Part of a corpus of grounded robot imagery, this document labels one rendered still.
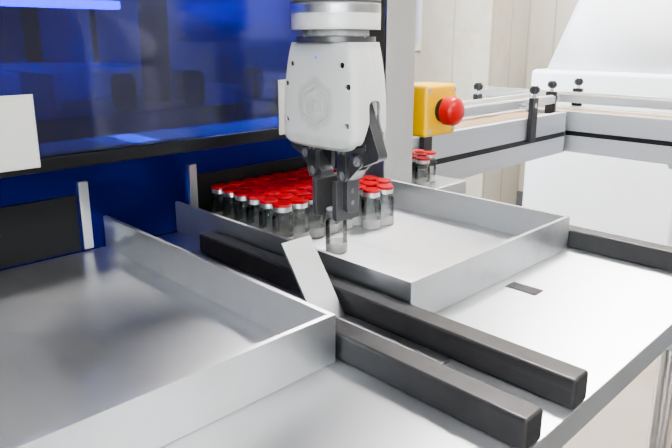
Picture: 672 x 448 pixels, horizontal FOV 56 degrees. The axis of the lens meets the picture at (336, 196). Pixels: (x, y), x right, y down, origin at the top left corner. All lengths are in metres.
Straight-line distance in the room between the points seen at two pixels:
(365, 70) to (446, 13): 3.44
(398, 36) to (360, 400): 0.54
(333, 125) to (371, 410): 0.28
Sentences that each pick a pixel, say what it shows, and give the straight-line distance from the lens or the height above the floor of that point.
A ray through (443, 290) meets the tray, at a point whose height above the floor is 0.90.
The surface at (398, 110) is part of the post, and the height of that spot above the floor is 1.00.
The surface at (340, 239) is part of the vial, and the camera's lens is 0.63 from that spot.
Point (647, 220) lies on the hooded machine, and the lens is 3.06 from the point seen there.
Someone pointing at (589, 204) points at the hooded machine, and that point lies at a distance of 3.16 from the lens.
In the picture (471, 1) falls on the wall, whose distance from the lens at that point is 3.91.
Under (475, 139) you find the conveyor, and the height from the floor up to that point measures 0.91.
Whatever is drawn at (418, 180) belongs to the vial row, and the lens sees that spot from 0.92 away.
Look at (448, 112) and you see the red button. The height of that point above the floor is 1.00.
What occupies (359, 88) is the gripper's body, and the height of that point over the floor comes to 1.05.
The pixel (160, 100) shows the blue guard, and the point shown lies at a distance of 0.62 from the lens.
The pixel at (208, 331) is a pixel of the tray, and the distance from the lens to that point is 0.49.
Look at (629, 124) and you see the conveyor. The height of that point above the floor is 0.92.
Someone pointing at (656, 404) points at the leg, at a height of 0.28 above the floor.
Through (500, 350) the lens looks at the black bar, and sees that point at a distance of 0.43.
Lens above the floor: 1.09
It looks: 14 degrees down
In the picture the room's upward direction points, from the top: straight up
